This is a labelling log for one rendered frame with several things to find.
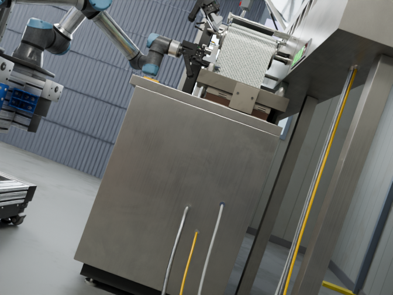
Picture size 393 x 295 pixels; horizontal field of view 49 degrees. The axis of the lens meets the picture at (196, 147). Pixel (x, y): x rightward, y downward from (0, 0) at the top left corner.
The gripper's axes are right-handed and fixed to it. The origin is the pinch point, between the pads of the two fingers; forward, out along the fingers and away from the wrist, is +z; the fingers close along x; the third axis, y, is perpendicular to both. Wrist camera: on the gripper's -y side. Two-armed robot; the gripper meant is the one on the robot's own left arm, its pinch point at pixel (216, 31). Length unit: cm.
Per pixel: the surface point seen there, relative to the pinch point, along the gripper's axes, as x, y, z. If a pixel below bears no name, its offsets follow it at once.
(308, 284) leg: -82, -28, 96
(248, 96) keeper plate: -26.6, -6.5, 36.7
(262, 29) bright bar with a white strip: 27.3, 26.9, 5.6
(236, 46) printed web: -4.9, 3.8, 12.2
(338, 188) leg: -82, -6, 77
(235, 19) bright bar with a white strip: 25.6, 16.8, -6.4
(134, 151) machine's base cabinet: -31, -59, 33
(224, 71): -4.9, -7.0, 19.3
